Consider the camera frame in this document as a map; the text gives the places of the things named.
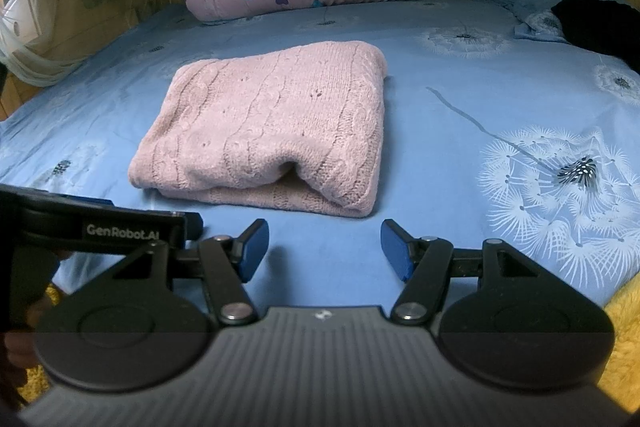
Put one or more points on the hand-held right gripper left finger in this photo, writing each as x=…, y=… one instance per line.
x=252, y=249

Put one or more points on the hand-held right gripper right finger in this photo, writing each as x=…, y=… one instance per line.
x=397, y=249

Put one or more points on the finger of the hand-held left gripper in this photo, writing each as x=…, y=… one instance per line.
x=90, y=201

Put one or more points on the pink knit cardigan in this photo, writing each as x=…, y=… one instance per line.
x=260, y=127

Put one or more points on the blue dandelion-print bed sheet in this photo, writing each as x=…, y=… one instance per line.
x=450, y=107

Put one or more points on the yellow fuzzy blanket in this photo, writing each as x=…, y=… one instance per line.
x=625, y=347

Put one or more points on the black garment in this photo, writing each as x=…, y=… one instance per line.
x=600, y=27

